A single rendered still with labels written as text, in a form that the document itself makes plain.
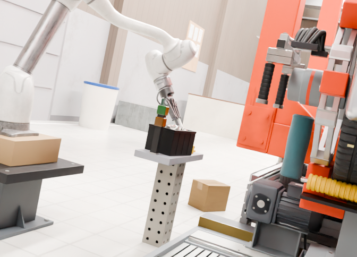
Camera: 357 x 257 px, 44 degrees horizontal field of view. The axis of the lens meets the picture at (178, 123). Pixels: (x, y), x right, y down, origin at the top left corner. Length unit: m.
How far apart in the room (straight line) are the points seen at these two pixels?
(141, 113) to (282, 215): 5.57
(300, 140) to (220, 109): 8.04
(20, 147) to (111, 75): 5.34
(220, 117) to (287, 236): 7.74
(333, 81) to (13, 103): 1.29
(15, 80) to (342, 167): 1.35
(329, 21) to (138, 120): 4.13
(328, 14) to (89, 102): 3.48
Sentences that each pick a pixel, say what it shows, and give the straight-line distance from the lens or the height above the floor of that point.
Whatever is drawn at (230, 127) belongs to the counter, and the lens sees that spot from 9.79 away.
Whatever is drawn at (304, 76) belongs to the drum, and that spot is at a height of 0.88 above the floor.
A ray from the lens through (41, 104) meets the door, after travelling 6.17.
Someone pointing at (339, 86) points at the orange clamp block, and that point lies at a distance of 1.42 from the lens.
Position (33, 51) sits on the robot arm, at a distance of 2.25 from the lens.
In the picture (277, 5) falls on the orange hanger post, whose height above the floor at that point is 1.25.
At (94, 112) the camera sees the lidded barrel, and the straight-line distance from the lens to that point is 6.32.
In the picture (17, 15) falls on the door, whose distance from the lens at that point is 5.65.
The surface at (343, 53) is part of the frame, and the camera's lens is 1.53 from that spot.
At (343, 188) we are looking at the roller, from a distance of 1.64.
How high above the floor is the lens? 0.72
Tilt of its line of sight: 4 degrees down
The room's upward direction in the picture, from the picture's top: 12 degrees clockwise
